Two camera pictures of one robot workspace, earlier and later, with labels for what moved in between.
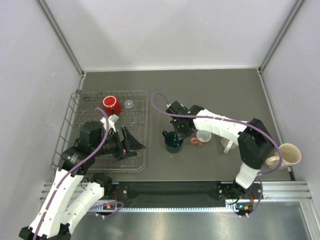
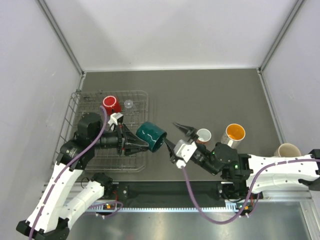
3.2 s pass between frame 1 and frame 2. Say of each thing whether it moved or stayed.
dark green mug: moved
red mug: stayed
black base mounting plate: stayed
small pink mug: stayed
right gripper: moved
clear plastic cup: stayed
